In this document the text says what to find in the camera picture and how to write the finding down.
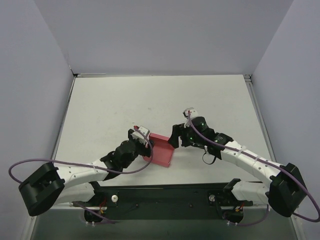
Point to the pink paper box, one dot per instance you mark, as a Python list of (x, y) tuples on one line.
[(162, 150)]

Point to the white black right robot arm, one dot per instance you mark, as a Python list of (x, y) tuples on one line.
[(280, 186)]

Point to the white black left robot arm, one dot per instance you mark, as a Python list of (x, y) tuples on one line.
[(56, 182)]

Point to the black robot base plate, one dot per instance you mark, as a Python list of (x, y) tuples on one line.
[(198, 201)]

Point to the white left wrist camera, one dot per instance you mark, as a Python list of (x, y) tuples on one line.
[(142, 134)]

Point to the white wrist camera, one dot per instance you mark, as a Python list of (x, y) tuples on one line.
[(142, 134), (190, 113)]

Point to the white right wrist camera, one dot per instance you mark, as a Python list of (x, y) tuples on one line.
[(190, 113)]

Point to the aluminium table frame rail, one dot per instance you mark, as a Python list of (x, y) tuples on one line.
[(257, 146)]

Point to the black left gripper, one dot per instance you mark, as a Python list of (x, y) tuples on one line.
[(144, 148)]

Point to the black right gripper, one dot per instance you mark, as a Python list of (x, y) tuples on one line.
[(176, 134)]

